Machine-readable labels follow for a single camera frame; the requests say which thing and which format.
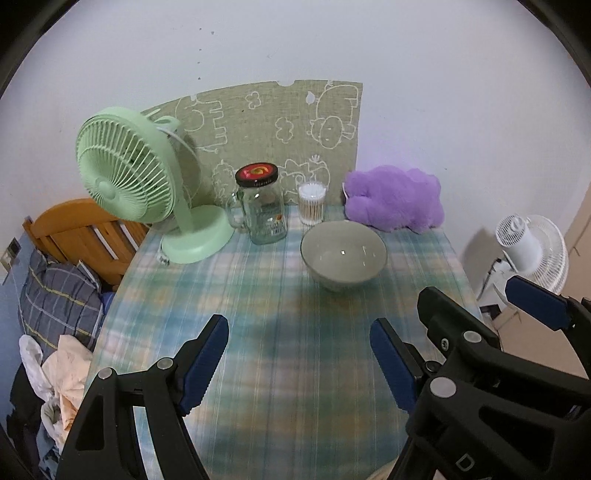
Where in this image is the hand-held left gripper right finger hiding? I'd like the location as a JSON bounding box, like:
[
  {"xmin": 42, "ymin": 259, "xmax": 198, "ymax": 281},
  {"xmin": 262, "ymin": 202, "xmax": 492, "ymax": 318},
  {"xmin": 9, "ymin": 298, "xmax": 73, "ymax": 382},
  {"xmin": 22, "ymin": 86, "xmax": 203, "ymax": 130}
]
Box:
[{"xmin": 370, "ymin": 318, "xmax": 446, "ymax": 414}]

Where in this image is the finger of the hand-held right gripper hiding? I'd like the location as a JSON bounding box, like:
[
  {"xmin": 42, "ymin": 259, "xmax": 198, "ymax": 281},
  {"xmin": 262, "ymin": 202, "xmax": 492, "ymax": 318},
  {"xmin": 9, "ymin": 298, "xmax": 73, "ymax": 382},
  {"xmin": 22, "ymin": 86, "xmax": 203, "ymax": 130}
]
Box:
[
  {"xmin": 505, "ymin": 274, "xmax": 591, "ymax": 365},
  {"xmin": 417, "ymin": 286, "xmax": 591, "ymax": 407}
]

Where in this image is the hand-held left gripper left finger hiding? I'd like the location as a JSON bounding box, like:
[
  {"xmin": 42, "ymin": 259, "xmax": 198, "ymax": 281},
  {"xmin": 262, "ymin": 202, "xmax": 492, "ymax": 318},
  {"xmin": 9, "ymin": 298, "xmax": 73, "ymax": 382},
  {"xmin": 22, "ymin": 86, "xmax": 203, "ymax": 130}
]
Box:
[{"xmin": 55, "ymin": 315, "xmax": 230, "ymax": 480}]

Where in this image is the white bowl with blue flowers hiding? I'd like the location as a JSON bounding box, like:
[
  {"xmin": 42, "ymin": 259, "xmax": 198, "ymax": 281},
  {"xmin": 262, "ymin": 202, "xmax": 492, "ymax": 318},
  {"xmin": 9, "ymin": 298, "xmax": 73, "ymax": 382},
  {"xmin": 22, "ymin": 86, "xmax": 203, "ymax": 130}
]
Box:
[{"xmin": 300, "ymin": 220, "xmax": 387, "ymax": 291}]

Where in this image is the cardboard box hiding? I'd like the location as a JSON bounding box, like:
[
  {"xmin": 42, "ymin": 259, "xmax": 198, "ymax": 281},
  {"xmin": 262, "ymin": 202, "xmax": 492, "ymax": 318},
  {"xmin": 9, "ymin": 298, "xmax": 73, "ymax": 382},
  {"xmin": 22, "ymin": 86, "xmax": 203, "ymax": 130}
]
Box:
[{"xmin": 480, "ymin": 300, "xmax": 515, "ymax": 344}]

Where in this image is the white standing fan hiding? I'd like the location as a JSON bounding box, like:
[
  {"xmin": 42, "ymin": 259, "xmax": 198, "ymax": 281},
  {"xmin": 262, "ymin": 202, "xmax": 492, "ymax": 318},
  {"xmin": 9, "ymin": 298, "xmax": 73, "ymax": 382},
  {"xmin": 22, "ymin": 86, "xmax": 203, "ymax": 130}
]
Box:
[{"xmin": 480, "ymin": 213, "xmax": 568, "ymax": 296}]

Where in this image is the plaid tablecloth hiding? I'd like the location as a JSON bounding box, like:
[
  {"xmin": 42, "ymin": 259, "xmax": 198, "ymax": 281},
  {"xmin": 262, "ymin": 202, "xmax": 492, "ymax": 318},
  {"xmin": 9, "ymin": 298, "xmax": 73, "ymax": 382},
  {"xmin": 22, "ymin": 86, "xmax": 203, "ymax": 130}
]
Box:
[{"xmin": 85, "ymin": 203, "xmax": 483, "ymax": 480}]

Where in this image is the white and peach cloth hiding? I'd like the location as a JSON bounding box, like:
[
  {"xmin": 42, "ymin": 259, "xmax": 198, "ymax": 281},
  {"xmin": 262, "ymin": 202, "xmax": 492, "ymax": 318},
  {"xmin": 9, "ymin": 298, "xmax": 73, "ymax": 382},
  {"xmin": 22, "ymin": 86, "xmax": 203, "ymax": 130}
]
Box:
[{"xmin": 18, "ymin": 335, "xmax": 93, "ymax": 455}]

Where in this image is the purple plush toy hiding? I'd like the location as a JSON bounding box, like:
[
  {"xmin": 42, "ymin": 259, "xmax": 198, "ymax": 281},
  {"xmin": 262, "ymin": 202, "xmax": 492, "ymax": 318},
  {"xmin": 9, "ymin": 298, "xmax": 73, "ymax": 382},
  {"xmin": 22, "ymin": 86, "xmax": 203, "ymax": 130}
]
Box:
[{"xmin": 342, "ymin": 166, "xmax": 445, "ymax": 233}]

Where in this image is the blue plaid pillow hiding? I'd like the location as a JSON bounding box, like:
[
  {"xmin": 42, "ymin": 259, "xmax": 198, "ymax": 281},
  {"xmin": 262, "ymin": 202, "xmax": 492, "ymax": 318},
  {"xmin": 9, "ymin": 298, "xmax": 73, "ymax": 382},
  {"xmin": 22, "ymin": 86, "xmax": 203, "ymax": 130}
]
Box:
[{"xmin": 18, "ymin": 251, "xmax": 105, "ymax": 352}]

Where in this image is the cotton swab container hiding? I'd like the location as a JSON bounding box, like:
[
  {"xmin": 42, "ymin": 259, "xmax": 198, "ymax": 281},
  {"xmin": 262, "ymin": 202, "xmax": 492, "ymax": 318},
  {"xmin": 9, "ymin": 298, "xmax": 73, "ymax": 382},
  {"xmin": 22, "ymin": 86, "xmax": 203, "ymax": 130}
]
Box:
[{"xmin": 298, "ymin": 182, "xmax": 328, "ymax": 226}]

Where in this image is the blue denim cloth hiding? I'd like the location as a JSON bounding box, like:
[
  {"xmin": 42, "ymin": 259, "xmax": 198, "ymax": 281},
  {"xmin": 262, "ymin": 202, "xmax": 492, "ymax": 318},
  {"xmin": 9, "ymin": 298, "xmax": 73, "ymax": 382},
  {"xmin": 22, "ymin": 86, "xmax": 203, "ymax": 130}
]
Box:
[{"xmin": 37, "ymin": 434, "xmax": 63, "ymax": 480}]

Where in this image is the wooden chair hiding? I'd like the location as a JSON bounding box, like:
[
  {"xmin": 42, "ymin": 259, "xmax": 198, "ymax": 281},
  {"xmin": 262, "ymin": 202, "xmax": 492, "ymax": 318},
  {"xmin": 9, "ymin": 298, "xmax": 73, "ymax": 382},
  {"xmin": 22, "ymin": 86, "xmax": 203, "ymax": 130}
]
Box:
[{"xmin": 23, "ymin": 198, "xmax": 151, "ymax": 291}]

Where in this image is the green desk fan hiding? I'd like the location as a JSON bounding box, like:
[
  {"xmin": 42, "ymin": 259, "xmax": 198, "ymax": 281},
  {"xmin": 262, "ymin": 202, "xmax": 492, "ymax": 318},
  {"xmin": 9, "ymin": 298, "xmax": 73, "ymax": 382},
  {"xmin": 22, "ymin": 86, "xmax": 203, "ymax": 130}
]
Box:
[{"xmin": 76, "ymin": 107, "xmax": 236, "ymax": 265}]

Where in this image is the glass jar with handle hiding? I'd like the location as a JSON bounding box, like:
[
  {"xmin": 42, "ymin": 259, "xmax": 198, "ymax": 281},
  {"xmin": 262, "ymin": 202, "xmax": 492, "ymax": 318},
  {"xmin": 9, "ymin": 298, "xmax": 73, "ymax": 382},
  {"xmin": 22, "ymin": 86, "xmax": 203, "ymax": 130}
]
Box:
[{"xmin": 225, "ymin": 163, "xmax": 288, "ymax": 245}]

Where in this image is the wall outlet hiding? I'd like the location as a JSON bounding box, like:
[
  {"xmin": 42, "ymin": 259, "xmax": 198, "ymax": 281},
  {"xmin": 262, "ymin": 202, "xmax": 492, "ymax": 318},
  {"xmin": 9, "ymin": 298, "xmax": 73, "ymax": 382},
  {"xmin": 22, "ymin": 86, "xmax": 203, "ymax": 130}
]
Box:
[{"xmin": 4, "ymin": 239, "xmax": 22, "ymax": 274}]

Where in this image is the green printed wall cloth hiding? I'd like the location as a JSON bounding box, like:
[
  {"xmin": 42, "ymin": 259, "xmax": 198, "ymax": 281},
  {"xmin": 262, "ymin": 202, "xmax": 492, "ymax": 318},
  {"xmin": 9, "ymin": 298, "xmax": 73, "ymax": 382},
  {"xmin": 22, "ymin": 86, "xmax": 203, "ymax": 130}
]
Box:
[{"xmin": 141, "ymin": 79, "xmax": 363, "ymax": 206}]

